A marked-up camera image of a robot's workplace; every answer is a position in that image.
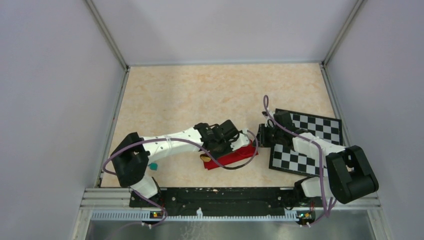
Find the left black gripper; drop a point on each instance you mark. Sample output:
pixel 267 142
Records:
pixel 214 154

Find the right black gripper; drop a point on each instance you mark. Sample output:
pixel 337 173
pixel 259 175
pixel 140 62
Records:
pixel 262 141

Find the red cloth napkin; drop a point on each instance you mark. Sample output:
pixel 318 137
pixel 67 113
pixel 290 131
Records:
pixel 245 152

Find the gold spoon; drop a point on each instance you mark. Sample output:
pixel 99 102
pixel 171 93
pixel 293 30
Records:
pixel 205 158

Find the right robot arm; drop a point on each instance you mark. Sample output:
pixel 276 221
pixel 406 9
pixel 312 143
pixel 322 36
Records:
pixel 350 175

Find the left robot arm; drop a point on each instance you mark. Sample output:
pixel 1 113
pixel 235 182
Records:
pixel 134 154

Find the black white checkerboard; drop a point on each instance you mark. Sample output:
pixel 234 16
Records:
pixel 304 157

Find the teal cube block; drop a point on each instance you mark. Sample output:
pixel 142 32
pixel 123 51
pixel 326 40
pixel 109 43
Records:
pixel 153 166

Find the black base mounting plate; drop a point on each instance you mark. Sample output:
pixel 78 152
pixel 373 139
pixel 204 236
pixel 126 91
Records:
pixel 229 201

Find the aluminium front rail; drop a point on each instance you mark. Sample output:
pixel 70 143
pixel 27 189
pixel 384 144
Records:
pixel 122 204

